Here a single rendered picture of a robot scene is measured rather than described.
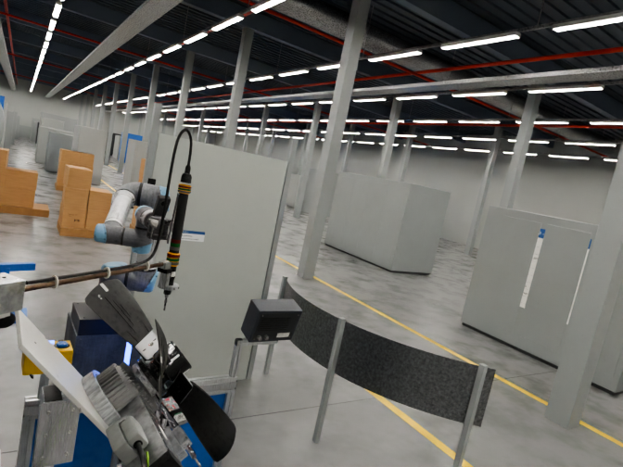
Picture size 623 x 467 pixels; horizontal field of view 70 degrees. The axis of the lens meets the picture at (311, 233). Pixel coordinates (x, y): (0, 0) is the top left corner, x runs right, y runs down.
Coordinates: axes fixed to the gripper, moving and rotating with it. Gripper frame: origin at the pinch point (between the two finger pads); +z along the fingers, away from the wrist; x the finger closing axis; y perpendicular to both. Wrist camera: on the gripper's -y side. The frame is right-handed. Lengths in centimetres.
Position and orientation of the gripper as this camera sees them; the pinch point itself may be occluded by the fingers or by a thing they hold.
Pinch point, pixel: (169, 226)
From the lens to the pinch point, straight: 166.6
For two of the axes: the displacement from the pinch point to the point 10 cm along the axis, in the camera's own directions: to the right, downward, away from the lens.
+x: -8.0, -1.0, -5.9
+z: 5.6, 2.3, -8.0
